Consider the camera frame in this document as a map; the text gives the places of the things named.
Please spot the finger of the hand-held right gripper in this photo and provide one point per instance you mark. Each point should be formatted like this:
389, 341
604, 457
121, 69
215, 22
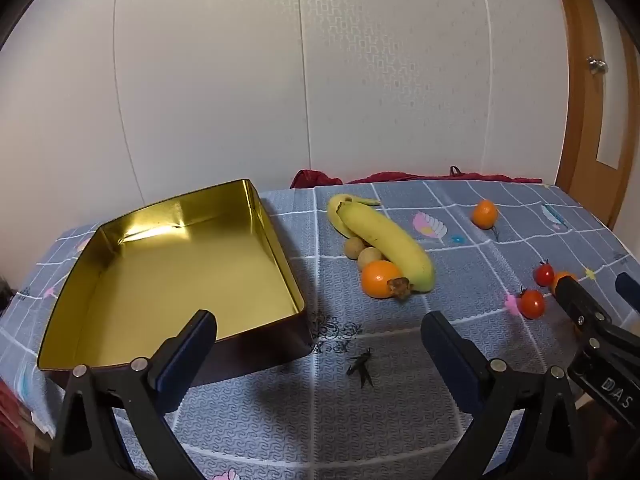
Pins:
582, 310
629, 290

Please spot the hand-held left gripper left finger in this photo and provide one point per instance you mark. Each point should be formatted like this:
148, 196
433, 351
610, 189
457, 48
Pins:
186, 362

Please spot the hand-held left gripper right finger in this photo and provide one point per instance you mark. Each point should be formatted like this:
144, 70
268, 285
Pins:
452, 366

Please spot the red cherry tomato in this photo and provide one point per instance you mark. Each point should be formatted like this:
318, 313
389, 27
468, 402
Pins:
531, 304
544, 275

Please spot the gold tin box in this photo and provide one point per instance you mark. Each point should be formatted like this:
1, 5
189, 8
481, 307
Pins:
175, 280

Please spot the large yellow banana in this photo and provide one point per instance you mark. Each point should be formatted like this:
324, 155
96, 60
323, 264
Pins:
395, 250

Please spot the orange mandarin with stem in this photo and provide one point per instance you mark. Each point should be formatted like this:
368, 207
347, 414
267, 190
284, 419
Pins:
485, 214

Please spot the black dried stem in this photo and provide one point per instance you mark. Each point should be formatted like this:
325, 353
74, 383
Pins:
361, 366

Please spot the plain orange mandarin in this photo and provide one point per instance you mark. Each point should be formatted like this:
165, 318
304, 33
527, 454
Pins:
377, 280

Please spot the brown longan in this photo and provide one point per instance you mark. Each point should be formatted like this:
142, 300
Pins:
353, 248
369, 257

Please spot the red ruffled bedding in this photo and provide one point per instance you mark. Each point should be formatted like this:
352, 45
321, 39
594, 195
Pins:
12, 425

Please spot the wooden door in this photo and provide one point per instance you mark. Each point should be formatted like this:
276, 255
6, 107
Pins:
585, 110

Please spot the small curved yellow banana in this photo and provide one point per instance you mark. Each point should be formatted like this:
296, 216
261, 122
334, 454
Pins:
336, 215

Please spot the red cloth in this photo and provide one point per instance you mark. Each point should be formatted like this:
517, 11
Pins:
315, 179

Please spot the metal door knob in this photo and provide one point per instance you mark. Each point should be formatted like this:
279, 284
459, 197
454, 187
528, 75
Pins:
596, 65

